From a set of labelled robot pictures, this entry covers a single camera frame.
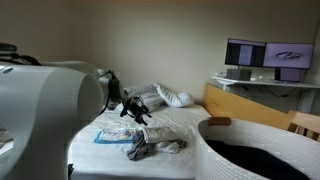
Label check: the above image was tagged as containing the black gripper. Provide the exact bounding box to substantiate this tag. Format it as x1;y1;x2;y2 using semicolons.
129;96;153;127

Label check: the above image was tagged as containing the cream white cloth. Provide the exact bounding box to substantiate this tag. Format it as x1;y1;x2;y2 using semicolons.
141;126;183;145

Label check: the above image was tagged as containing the grey garment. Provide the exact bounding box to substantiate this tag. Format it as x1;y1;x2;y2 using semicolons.
126;129;188;162

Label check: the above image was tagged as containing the white woven laundry basket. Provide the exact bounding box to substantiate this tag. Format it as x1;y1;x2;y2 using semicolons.
194;117;320;180

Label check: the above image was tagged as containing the gray rumpled blanket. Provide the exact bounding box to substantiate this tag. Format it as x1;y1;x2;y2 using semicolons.
123;83;168;113

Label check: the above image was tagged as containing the white pillow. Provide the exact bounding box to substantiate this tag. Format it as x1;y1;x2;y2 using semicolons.
152;82;195;109

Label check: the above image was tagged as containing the bed with white sheet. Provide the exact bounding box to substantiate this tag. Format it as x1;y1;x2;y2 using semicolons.
67;103;213;180

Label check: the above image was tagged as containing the grey desktop box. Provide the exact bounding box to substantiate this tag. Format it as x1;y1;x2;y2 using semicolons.
226;68;253;82

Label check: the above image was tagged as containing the white desk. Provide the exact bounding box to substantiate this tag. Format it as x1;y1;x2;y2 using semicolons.
211;75;320;113

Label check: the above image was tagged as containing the wide black monitor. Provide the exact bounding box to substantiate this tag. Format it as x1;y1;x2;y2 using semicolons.
224;37;316;70

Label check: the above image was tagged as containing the small laptop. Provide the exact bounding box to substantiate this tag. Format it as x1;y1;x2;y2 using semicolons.
274;67;303;84

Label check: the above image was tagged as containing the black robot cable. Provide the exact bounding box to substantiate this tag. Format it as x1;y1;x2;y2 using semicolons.
0;51;42;67

